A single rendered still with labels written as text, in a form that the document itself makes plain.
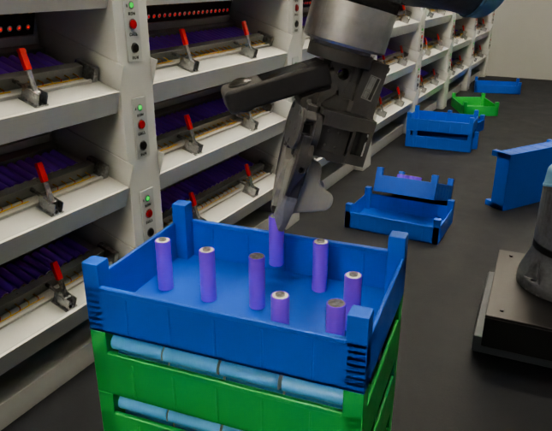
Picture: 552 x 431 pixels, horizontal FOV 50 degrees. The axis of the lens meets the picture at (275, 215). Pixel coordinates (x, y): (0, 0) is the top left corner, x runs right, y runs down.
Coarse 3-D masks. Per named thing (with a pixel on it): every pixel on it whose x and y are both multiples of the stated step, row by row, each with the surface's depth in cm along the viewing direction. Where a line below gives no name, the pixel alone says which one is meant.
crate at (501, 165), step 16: (544, 144) 211; (512, 160) 199; (528, 160) 203; (544, 160) 208; (496, 176) 205; (512, 176) 202; (528, 176) 206; (544, 176) 211; (496, 192) 206; (512, 192) 205; (528, 192) 209; (496, 208) 207; (512, 208) 207
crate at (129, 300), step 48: (192, 240) 79; (240, 240) 77; (288, 240) 74; (96, 288) 62; (144, 288) 72; (192, 288) 72; (240, 288) 72; (288, 288) 72; (336, 288) 72; (384, 288) 70; (144, 336) 61; (192, 336) 59; (240, 336) 57; (288, 336) 55; (336, 336) 53; (384, 336) 61; (336, 384) 55
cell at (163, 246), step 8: (160, 240) 69; (168, 240) 69; (160, 248) 69; (168, 248) 69; (160, 256) 69; (168, 256) 69; (160, 264) 70; (168, 264) 70; (160, 272) 70; (168, 272) 70; (160, 280) 70; (168, 280) 70; (160, 288) 71; (168, 288) 71
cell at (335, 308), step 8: (328, 304) 55; (336, 304) 55; (344, 304) 55; (328, 312) 55; (336, 312) 55; (344, 312) 55; (328, 320) 56; (336, 320) 55; (344, 320) 56; (328, 328) 56; (336, 328) 56; (344, 328) 56
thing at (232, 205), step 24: (216, 168) 173; (240, 168) 177; (264, 168) 184; (168, 192) 155; (192, 192) 145; (216, 192) 162; (240, 192) 169; (264, 192) 173; (168, 216) 144; (216, 216) 154; (240, 216) 164
